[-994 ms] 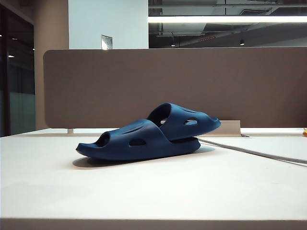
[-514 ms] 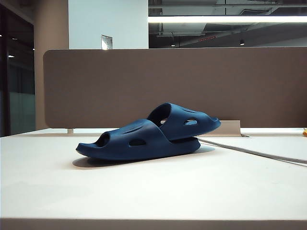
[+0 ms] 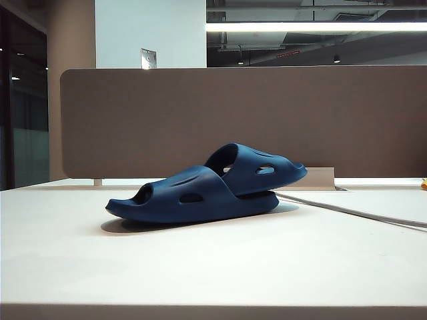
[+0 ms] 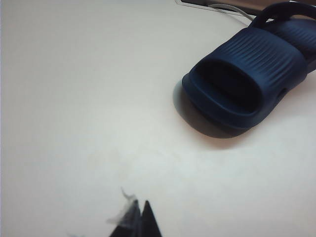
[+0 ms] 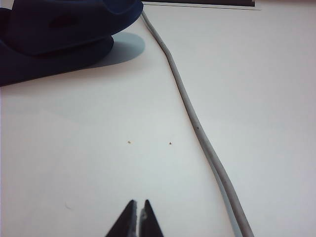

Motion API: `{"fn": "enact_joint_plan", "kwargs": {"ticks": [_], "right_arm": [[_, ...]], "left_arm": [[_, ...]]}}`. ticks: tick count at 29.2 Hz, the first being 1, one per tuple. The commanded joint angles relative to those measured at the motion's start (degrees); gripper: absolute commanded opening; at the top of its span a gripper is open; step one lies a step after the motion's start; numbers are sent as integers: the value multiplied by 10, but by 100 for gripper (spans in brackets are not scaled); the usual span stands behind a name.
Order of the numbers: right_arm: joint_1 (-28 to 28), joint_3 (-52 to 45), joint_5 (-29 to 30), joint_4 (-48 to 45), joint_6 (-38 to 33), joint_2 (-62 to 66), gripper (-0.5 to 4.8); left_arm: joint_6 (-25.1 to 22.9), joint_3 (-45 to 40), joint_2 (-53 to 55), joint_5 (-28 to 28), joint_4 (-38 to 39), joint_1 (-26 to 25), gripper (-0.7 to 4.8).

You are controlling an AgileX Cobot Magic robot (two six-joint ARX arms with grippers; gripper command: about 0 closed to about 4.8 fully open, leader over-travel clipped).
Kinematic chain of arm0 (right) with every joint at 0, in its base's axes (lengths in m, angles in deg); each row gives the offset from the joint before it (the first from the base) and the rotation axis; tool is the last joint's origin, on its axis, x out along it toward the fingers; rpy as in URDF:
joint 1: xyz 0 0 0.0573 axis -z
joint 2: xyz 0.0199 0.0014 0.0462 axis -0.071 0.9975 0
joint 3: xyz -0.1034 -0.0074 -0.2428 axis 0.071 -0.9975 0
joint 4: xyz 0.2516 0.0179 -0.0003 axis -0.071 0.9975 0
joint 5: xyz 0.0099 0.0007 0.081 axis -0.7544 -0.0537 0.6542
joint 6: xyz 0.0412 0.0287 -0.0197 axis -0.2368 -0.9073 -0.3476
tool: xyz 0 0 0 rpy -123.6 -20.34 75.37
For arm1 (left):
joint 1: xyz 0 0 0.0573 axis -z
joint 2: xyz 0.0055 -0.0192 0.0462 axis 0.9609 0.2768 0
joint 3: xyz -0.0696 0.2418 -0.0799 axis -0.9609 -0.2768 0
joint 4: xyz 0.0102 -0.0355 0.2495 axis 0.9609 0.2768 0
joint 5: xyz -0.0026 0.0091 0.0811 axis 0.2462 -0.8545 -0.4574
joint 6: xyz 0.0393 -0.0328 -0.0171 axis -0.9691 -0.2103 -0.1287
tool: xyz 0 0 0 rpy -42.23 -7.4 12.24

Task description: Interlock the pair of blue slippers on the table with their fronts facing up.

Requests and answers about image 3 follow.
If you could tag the blue rubber slipper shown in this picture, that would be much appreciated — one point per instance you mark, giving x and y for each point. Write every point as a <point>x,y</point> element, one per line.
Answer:
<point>247,180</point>
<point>200,213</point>

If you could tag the brown desk divider panel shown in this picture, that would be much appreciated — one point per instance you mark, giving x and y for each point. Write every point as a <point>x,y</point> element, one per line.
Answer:
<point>166,116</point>

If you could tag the red ceiling sign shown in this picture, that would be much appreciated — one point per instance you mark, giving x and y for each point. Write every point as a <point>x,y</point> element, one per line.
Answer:
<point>287,54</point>

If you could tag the white ceiling light strip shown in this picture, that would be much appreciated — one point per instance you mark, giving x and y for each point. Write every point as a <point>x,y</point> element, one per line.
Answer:
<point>300,27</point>

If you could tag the small yellow object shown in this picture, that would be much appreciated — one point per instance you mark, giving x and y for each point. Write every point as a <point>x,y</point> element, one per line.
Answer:
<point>424,184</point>

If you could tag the white divider support bracket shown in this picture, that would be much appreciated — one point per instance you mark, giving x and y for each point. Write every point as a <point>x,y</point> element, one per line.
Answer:
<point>97,182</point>

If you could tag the metal wall plate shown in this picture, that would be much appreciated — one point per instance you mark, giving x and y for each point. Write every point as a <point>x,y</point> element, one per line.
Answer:
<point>148,59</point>

